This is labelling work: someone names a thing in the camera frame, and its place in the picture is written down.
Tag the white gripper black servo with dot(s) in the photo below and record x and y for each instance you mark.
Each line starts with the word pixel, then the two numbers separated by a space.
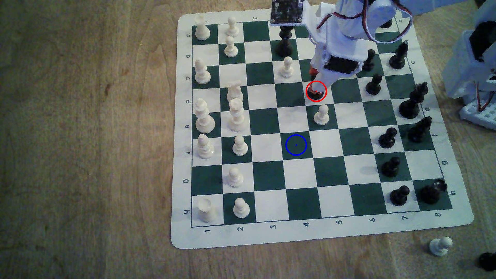
pixel 340 65

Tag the black chess knight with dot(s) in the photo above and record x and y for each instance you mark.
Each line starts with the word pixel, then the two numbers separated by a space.
pixel 317 97

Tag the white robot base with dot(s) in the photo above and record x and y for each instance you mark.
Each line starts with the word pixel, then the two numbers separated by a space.
pixel 465 66

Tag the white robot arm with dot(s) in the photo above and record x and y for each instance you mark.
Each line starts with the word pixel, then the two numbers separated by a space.
pixel 383 15

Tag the white chess pawn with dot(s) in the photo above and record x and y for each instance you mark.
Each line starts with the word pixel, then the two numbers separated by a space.
pixel 235 178
pixel 287 68
pixel 241 208
pixel 240 146
pixel 440 247
pixel 231 47
pixel 232 27
pixel 321 115

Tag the black chess queen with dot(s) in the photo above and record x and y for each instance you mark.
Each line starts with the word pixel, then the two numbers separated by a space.
pixel 285 44

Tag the black chess pawn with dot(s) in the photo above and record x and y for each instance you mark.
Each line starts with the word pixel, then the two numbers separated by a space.
pixel 391 167
pixel 386 24
pixel 373 85
pixel 399 196
pixel 387 138
pixel 369 60

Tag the black chess bishop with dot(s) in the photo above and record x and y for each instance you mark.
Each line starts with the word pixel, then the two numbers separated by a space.
pixel 399 56
pixel 419 131

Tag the white chess knight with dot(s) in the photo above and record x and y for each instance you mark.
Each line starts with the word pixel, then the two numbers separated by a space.
pixel 235 91

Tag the white chess queen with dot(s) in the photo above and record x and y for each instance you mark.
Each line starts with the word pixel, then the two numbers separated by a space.
pixel 237 116

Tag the green white chess mat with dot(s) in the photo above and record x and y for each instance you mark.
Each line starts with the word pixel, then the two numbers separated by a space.
pixel 333 170

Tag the black chess king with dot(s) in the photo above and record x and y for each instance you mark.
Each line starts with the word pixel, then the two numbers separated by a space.
pixel 411 104

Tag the white chess bishop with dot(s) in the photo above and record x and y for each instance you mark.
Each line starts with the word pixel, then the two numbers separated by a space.
pixel 202 73
pixel 205 147

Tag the white chess king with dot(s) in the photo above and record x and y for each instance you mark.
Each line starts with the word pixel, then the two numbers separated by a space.
pixel 204 118

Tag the white chess rook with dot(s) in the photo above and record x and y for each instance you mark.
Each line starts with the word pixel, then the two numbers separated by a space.
pixel 206 211
pixel 202 29

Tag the black chess rook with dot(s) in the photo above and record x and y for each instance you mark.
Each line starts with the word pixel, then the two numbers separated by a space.
pixel 431 192

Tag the black chess piece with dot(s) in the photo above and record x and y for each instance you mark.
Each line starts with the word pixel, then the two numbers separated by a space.
pixel 488 261

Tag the camera circuit board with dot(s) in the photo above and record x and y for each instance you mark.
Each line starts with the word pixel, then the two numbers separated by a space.
pixel 286 11

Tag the white perforated base plate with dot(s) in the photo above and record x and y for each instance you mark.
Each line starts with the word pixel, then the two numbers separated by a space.
pixel 478 115

